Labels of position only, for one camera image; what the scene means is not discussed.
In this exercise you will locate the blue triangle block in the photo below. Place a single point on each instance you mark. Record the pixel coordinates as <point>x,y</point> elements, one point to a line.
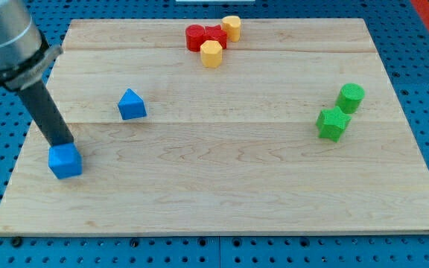
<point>131,106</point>

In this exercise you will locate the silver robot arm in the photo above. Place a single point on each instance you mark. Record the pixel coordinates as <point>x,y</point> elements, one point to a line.
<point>24,51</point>

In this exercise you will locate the yellow hexagon block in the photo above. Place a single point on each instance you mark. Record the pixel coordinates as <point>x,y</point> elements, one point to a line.
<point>211,53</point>

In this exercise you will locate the wooden board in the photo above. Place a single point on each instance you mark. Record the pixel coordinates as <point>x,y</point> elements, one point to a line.
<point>226,151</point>

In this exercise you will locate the red star block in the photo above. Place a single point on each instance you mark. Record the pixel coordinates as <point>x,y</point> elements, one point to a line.
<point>216,33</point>

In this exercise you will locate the red cylinder block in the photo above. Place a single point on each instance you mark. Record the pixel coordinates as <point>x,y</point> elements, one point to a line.
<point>194,37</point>

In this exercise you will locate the yellow heart block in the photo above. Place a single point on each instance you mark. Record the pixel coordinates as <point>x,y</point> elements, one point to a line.
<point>232,26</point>

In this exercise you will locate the green star block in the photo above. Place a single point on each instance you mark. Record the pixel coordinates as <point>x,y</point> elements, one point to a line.
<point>332,123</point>

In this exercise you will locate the green cylinder block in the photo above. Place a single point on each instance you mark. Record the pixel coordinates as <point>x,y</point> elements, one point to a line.
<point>350,97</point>

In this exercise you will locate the blue cube block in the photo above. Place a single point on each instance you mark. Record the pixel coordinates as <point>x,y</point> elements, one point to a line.
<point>65,161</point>

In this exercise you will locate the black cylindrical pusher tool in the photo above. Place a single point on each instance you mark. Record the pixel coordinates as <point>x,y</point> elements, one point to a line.
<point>43,110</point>

